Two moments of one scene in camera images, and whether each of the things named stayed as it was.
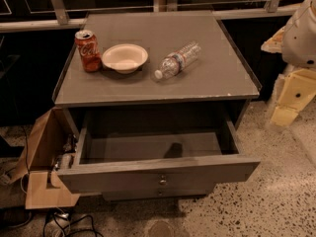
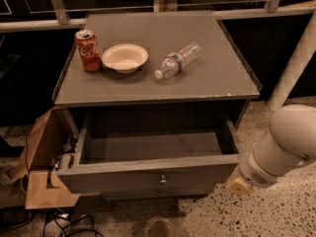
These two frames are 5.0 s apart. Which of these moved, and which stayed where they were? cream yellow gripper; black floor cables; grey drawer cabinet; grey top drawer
Moved: cream yellow gripper
Stayed: grey top drawer; grey drawer cabinet; black floor cables
